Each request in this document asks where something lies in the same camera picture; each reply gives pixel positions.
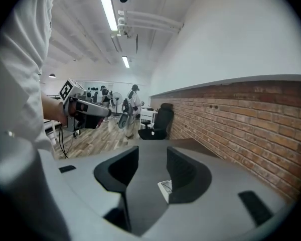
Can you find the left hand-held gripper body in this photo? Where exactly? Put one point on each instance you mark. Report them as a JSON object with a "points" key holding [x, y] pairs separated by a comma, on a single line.
{"points": [[66, 90]]}

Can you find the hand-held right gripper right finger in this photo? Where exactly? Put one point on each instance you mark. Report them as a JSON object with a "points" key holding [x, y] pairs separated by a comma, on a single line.
{"points": [[193, 179]]}

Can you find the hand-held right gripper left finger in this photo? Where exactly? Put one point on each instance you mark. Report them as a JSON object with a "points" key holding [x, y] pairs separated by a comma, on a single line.
{"points": [[108, 174]]}

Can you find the white tray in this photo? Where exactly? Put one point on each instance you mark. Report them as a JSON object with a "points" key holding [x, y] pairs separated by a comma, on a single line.
{"points": [[164, 193]]}

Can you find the person's left forearm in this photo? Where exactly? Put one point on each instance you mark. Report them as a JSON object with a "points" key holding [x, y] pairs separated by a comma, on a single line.
{"points": [[52, 109]]}

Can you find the black pendant lamp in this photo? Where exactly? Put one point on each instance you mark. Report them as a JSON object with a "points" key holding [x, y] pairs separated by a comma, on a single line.
{"points": [[52, 76]]}

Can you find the standing fan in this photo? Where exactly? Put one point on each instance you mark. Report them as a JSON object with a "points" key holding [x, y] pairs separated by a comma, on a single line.
{"points": [[117, 97]]}

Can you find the person's white shirt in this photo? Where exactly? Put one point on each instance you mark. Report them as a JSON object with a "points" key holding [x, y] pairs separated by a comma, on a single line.
{"points": [[20, 59]]}

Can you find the long ceiling light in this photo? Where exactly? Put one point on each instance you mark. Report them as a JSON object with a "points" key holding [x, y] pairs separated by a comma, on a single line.
{"points": [[108, 11], [125, 61]]}

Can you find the black office chair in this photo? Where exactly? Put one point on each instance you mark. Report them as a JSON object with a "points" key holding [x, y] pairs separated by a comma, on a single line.
{"points": [[158, 122]]}

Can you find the white work tables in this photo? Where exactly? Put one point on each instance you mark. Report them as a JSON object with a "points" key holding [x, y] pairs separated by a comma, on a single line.
{"points": [[149, 115]]}

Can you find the white ceiling pipes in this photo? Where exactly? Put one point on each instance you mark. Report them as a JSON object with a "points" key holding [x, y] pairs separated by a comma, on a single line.
{"points": [[150, 21]]}

